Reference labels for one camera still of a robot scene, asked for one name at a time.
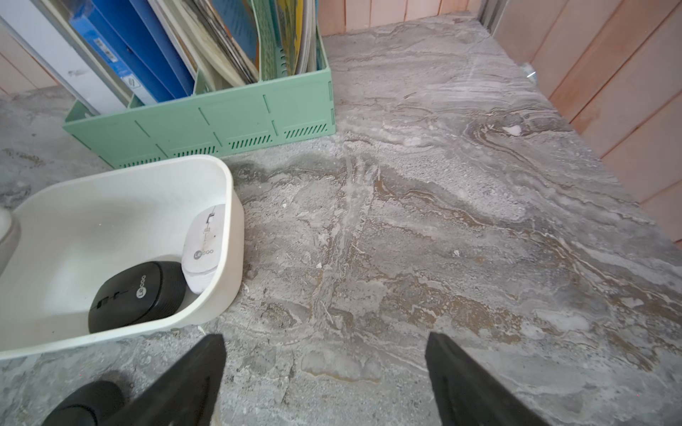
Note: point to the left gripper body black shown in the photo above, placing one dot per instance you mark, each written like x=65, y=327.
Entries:
x=10, y=230

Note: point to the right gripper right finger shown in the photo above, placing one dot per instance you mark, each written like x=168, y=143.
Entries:
x=467, y=394

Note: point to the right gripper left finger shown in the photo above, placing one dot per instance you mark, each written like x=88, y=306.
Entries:
x=186, y=394

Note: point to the white plastic storage box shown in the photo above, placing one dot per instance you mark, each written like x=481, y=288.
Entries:
x=79, y=233

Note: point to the black lecoo mouse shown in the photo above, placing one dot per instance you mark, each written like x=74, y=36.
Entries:
x=147, y=292
x=91, y=404

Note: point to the white Lecoo mouse in box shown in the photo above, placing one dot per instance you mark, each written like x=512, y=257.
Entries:
x=202, y=248

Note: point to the green file organizer box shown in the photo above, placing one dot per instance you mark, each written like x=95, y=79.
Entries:
x=233, y=121

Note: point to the white binder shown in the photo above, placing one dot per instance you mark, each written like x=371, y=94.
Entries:
x=41, y=28

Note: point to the blue folder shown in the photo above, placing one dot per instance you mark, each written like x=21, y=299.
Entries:
x=132, y=42

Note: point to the grey newspapers stack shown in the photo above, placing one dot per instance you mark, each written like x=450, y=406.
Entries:
x=216, y=39

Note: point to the yellow magazine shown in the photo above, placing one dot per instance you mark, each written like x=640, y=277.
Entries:
x=297, y=26

